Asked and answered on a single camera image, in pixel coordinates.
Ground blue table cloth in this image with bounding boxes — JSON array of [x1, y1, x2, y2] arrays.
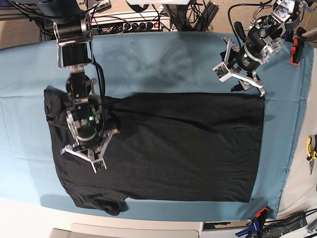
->
[[0, 32, 314, 222]]

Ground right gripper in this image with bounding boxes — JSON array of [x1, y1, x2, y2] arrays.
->
[[60, 110, 119, 164]]

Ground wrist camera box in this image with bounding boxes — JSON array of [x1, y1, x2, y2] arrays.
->
[[94, 161, 106, 173], [212, 62, 229, 82]]

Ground black T-shirt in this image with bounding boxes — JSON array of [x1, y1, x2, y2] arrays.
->
[[44, 89, 265, 216]]

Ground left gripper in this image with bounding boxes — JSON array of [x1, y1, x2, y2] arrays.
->
[[220, 37, 265, 97]]

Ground black power strip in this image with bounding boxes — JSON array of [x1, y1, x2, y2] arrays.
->
[[119, 21, 163, 33]]

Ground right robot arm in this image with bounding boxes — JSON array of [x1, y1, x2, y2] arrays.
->
[[10, 0, 117, 169]]

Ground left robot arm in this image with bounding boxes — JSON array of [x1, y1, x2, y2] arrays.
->
[[213, 0, 314, 96]]

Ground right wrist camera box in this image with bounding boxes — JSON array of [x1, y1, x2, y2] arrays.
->
[[94, 161, 106, 173]]

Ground blue orange clamp bottom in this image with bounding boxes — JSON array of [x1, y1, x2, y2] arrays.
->
[[235, 207, 269, 238]]

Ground orange black clamp top right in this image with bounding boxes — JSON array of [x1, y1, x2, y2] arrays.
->
[[290, 38, 305, 65]]

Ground yellow handled pliers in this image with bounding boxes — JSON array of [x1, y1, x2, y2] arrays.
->
[[306, 136, 317, 175]]

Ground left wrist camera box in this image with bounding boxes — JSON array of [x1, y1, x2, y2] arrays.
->
[[212, 62, 229, 82]]

